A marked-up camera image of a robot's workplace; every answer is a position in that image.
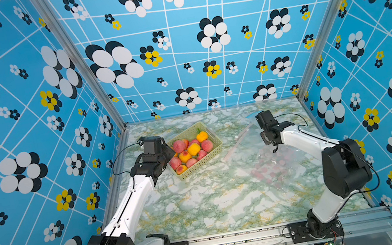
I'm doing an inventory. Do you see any yellow orange peach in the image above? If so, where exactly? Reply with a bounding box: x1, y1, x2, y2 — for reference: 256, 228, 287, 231
187, 142, 202, 156

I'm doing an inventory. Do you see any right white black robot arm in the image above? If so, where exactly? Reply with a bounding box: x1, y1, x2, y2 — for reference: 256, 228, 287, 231
256, 111, 373, 239

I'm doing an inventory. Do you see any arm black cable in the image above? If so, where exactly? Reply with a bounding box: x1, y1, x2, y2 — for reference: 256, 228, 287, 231
107, 141, 147, 178
274, 99, 383, 207

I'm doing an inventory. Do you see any yellow peach with leaf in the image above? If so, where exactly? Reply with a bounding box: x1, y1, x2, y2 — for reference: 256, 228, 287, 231
196, 131, 209, 142

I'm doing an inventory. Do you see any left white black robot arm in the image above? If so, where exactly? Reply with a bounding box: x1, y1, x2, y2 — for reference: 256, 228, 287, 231
88, 136, 175, 245

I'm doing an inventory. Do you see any yellow red blush peach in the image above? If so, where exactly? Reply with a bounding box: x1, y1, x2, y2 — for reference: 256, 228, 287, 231
178, 150, 192, 164

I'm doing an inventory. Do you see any pale green plastic basket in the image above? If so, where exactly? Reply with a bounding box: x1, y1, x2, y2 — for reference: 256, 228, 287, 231
167, 122, 223, 180

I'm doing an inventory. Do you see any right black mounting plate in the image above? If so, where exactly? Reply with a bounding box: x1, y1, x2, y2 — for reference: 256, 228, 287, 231
286, 219, 344, 244

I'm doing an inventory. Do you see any pink peach right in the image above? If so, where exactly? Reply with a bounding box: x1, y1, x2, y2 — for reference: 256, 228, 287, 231
201, 139, 214, 153

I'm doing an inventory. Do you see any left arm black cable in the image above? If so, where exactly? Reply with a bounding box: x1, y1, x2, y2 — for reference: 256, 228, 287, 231
107, 141, 147, 178

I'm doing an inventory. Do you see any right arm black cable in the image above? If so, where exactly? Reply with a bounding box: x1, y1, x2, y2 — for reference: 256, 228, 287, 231
274, 99, 383, 207

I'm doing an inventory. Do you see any clear zip-top bag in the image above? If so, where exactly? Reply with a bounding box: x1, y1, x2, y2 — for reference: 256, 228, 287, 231
222, 113, 323, 192

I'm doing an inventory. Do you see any pink red peach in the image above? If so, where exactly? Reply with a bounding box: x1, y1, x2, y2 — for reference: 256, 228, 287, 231
172, 140, 187, 154

